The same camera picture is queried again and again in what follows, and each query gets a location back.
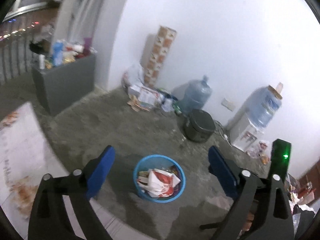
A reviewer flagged white wall socket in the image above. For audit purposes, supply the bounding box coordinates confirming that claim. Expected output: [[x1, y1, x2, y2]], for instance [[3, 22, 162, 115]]
[[221, 98, 236, 112]]

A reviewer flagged brown wooden door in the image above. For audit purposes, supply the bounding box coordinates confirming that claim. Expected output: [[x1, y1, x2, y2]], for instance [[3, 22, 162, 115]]
[[299, 161, 319, 195]]

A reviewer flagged pile of papers and boxes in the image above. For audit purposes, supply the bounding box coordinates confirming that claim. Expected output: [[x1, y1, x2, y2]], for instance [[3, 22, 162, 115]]
[[121, 63, 178, 113]]

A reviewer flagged grey storage cabinet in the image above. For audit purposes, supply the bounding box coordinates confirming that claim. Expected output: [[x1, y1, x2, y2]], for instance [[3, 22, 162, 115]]
[[31, 54, 96, 116]]

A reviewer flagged balcony metal railing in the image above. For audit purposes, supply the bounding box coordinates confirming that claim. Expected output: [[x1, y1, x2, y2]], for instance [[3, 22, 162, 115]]
[[0, 32, 34, 86]]

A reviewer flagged red white snack bag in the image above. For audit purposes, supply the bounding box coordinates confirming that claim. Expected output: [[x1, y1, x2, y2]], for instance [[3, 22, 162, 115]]
[[146, 169, 181, 198]]

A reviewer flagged white water dispenser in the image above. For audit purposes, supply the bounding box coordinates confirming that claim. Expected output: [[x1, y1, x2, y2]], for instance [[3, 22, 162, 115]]
[[229, 113, 264, 152]]

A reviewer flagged rolled floral patterned mat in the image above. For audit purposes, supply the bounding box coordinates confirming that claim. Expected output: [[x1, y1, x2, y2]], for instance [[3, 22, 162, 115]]
[[144, 25, 177, 88]]

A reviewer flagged water jug on dispenser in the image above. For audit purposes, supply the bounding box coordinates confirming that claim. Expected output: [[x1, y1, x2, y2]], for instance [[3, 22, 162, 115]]
[[247, 85, 283, 129]]

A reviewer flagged black rice cooker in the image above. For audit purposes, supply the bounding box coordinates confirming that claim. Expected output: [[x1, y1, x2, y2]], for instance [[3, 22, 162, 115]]
[[183, 109, 216, 143]]

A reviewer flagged blue detergent bottle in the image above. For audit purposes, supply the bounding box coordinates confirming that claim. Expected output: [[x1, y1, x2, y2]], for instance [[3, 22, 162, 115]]
[[52, 41, 63, 67]]

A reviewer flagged bed with floral sheet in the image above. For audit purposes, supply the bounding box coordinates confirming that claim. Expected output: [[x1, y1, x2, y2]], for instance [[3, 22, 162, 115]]
[[0, 101, 126, 240]]

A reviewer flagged empty blue water jug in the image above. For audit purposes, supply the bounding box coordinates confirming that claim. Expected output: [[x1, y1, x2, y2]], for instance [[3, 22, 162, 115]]
[[178, 75, 212, 115]]

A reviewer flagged blue plastic trash basket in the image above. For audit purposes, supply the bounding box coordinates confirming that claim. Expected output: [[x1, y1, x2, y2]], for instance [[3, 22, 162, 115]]
[[133, 154, 186, 203]]

